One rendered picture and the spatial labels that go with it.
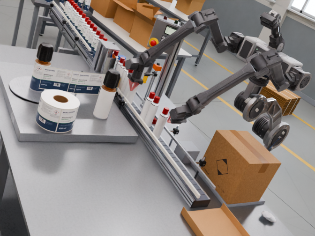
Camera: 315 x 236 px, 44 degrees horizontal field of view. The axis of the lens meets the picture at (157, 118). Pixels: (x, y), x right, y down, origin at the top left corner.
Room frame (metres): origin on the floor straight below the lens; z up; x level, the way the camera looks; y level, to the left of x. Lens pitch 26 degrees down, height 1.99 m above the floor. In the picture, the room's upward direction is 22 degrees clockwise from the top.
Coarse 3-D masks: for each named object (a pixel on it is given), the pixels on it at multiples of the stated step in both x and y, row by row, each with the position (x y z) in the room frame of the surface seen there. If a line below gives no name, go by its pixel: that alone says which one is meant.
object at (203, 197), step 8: (120, 96) 2.42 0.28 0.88; (136, 120) 2.18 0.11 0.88; (144, 128) 2.12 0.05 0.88; (152, 128) 2.15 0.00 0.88; (160, 152) 1.92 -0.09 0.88; (168, 152) 1.95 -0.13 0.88; (168, 160) 1.87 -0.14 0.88; (176, 160) 1.90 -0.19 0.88; (184, 168) 1.85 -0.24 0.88; (184, 184) 1.70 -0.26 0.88; (192, 192) 1.66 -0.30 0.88; (200, 192) 1.69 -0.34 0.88; (200, 200) 1.63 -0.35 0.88
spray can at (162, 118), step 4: (164, 108) 2.05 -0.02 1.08; (168, 108) 2.07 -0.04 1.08; (164, 112) 2.04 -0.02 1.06; (160, 116) 2.04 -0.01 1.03; (164, 116) 2.04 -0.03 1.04; (160, 120) 2.03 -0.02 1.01; (164, 120) 2.04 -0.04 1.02; (156, 124) 2.05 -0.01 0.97; (160, 124) 2.03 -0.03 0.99; (164, 124) 2.04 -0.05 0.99; (156, 128) 2.04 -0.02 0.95; (160, 128) 2.04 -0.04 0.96; (152, 132) 2.05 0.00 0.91; (156, 132) 2.03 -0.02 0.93; (160, 132) 2.04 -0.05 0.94; (156, 136) 2.03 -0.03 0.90
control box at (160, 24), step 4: (160, 16) 2.44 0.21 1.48; (156, 20) 2.38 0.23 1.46; (160, 20) 2.37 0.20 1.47; (164, 20) 2.38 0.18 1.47; (168, 20) 2.42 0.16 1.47; (172, 20) 2.47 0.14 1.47; (156, 24) 2.37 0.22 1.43; (160, 24) 2.37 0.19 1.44; (164, 24) 2.37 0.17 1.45; (168, 24) 2.38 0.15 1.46; (172, 24) 2.38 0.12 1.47; (176, 24) 2.39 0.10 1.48; (156, 28) 2.37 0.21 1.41; (160, 28) 2.37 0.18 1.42; (164, 28) 2.37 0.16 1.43; (152, 32) 2.37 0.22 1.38; (156, 32) 2.37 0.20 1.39; (160, 32) 2.37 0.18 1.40; (152, 36) 2.37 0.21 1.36; (156, 36) 2.37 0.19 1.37; (160, 36) 2.37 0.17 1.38; (156, 40) 2.37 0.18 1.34; (148, 44) 2.37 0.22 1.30; (172, 48) 2.38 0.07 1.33; (164, 52) 2.38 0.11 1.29; (168, 52) 2.38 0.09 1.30
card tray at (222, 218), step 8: (184, 208) 1.53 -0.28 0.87; (216, 208) 1.68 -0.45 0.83; (224, 208) 1.68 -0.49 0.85; (184, 216) 1.51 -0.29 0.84; (192, 216) 1.54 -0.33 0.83; (200, 216) 1.56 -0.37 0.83; (208, 216) 1.59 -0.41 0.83; (216, 216) 1.61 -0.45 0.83; (224, 216) 1.64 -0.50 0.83; (232, 216) 1.63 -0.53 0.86; (192, 224) 1.46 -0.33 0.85; (200, 224) 1.51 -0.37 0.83; (208, 224) 1.53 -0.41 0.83; (216, 224) 1.55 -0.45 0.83; (224, 224) 1.58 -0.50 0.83; (232, 224) 1.60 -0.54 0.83; (240, 224) 1.58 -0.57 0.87; (200, 232) 1.41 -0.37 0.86; (208, 232) 1.47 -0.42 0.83; (216, 232) 1.50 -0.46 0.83; (224, 232) 1.52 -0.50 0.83; (232, 232) 1.54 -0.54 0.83; (240, 232) 1.56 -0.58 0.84
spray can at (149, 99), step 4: (152, 92) 2.20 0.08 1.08; (152, 96) 2.18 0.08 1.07; (148, 100) 2.17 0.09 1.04; (152, 100) 2.18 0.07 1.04; (144, 104) 2.18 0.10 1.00; (148, 104) 2.17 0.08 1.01; (144, 108) 2.18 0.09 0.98; (148, 108) 2.17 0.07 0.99; (144, 112) 2.17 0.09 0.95; (140, 116) 2.18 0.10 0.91; (144, 116) 2.17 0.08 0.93
